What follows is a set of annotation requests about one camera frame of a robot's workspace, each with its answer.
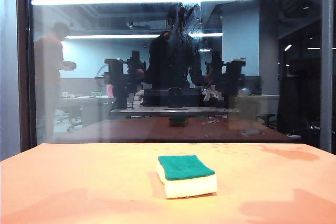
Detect grey window frame post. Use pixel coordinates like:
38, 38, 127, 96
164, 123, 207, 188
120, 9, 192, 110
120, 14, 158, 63
319, 0, 336, 155

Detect green and yellow sponge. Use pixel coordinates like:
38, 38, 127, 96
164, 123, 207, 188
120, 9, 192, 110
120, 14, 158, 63
156, 154, 218, 199

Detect large glass pane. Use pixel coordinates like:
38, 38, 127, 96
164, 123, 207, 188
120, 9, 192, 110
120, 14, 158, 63
28, 0, 323, 144

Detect dark brown window frame post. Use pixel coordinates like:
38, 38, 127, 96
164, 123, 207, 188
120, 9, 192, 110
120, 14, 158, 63
15, 0, 37, 152

